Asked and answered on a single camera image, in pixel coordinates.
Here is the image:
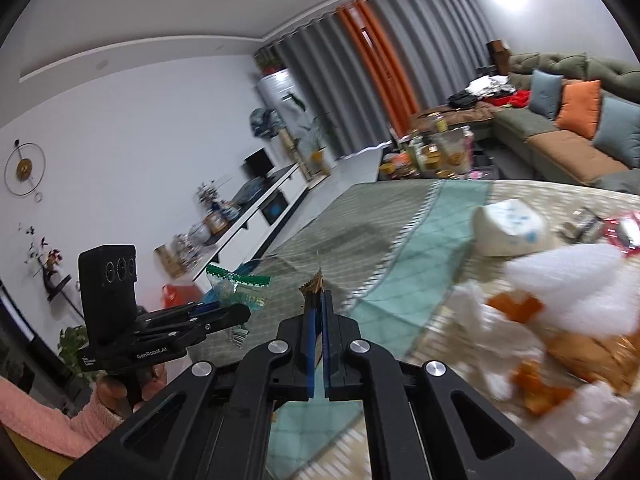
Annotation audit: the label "black vase with branches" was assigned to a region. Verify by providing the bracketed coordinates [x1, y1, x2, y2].
[19, 223, 72, 302]

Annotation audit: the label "gold gift box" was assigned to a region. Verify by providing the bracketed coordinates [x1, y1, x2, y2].
[204, 211, 232, 234]

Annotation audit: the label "orange peel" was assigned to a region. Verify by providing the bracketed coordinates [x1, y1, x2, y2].
[487, 292, 544, 324]
[509, 360, 574, 417]

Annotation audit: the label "orange curtain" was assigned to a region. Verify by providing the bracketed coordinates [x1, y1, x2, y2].
[336, 0, 422, 139]

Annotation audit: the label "orange plastic bag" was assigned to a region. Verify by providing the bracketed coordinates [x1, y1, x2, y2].
[161, 283, 206, 312]

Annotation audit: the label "red wrapper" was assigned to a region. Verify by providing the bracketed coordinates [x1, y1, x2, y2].
[601, 211, 640, 262]

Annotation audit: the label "black monitor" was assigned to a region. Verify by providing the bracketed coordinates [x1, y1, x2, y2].
[244, 148, 275, 179]

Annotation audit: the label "white TV cabinet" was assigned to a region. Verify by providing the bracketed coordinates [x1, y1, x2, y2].
[199, 162, 312, 286]

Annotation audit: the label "green potted vine plant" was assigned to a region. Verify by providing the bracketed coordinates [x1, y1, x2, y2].
[57, 325, 99, 392]

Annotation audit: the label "group of jars and bottles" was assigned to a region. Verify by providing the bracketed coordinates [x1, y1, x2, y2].
[379, 110, 497, 182]

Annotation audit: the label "shiny foil bag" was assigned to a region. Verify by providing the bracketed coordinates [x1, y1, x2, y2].
[172, 232, 207, 267]

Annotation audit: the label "pile of clothes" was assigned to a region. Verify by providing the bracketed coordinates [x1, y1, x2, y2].
[446, 74, 532, 111]

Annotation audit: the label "large white crumpled tissue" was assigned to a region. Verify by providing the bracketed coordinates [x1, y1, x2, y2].
[502, 244, 640, 342]

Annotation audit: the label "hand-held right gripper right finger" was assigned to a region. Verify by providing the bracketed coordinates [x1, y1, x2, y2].
[321, 290, 576, 480]

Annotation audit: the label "brown snack wrapper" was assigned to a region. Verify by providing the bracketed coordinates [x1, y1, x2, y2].
[298, 267, 326, 307]

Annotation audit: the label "person's left hand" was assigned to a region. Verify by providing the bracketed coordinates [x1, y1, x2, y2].
[96, 364, 167, 418]

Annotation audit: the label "small grey-blue cushion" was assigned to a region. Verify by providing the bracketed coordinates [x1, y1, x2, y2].
[528, 69, 565, 121]

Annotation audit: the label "green brown sofa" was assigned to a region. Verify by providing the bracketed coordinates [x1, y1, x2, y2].
[409, 52, 640, 192]

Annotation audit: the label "grey curtains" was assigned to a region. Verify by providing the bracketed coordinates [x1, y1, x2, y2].
[257, 0, 507, 161]

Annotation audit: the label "green checked tablecloth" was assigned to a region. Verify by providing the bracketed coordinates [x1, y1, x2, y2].
[197, 178, 640, 480]

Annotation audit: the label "dried flower vase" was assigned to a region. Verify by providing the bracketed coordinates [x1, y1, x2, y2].
[197, 179, 227, 212]

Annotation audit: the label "white standing air conditioner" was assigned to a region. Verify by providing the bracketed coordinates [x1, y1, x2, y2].
[256, 67, 313, 181]

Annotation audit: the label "orange cushion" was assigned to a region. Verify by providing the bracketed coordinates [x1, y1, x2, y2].
[554, 80, 601, 141]

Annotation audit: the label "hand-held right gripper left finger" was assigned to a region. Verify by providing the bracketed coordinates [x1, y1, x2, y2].
[60, 305, 321, 480]

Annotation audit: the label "tall plant in yellow pot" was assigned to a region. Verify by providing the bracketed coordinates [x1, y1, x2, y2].
[299, 111, 337, 177]

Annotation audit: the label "blue-grey patterned bag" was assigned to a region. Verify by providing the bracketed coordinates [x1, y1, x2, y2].
[249, 107, 284, 139]

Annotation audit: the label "white tissue pack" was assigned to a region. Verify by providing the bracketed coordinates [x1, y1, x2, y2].
[473, 198, 551, 259]

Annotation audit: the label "large grey-blue cushion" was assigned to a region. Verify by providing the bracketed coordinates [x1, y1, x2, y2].
[593, 97, 640, 169]

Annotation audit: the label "orange snack bag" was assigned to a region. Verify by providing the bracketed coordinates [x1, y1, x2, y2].
[544, 329, 640, 397]

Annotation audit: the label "round wall clock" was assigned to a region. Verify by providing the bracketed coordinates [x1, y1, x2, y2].
[5, 140, 47, 204]

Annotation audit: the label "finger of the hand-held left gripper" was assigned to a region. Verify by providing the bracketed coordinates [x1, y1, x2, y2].
[136, 301, 221, 328]
[142, 304, 252, 347]

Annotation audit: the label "brown paper box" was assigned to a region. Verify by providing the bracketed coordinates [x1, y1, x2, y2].
[154, 242, 187, 279]

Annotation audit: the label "green clear plastic wrapper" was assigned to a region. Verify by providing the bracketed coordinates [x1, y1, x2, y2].
[206, 262, 272, 349]

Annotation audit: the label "red green box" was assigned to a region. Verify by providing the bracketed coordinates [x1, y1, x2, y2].
[254, 47, 284, 76]

